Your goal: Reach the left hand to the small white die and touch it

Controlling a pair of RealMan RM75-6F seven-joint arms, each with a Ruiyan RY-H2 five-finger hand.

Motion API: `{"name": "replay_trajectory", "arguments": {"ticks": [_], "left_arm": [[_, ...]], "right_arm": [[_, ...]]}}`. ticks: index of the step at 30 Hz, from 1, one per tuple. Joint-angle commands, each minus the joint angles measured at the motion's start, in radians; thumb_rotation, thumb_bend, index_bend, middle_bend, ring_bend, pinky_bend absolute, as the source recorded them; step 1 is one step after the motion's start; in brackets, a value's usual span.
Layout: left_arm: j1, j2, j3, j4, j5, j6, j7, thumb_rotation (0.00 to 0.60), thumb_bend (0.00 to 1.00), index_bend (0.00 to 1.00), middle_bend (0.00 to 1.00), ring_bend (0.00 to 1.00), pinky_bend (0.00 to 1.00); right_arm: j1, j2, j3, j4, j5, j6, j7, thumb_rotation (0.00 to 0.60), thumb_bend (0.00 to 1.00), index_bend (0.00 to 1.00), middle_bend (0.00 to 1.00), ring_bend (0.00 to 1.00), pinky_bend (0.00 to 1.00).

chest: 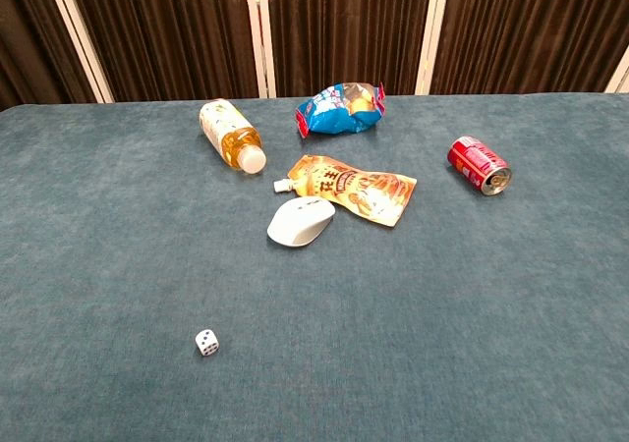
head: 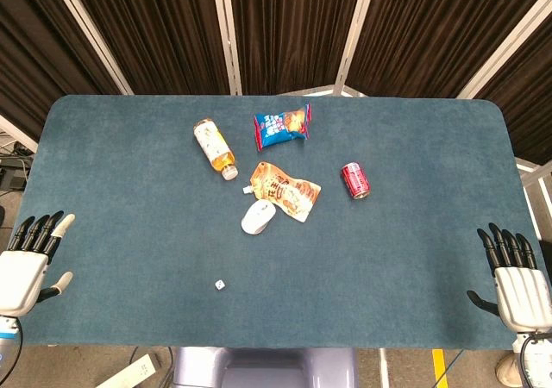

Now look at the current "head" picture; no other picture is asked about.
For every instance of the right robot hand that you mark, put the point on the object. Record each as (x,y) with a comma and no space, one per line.
(519,295)

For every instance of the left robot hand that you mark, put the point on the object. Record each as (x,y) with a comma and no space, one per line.
(19,278)

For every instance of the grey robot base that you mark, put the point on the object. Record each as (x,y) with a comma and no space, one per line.
(264,367)

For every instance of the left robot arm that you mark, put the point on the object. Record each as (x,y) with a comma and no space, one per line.
(6,345)

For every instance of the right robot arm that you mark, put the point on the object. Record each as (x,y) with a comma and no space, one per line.
(537,358)

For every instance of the small white die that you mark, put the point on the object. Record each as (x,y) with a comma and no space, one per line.
(220,284)

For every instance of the yellow floor tape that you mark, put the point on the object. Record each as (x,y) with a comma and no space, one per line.
(439,367)

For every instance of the white power strip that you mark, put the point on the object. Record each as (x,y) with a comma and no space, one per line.
(129,373)

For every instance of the red soda can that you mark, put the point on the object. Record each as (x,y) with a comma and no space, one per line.
(356,180)

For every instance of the yellow tea bottle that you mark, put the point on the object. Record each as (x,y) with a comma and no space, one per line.
(213,145)

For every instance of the white computer mouse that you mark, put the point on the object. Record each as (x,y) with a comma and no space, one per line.
(258,217)

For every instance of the blue felt table mat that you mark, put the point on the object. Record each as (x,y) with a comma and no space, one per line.
(276,250)

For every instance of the orange snack pouch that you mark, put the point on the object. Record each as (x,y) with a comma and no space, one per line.
(285,192)

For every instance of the blue snack bag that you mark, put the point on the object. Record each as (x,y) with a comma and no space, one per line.
(282,125)

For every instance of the dark brown curtain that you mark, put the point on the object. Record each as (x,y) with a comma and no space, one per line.
(284,30)

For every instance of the white partition frame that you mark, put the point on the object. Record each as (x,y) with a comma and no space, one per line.
(230,34)

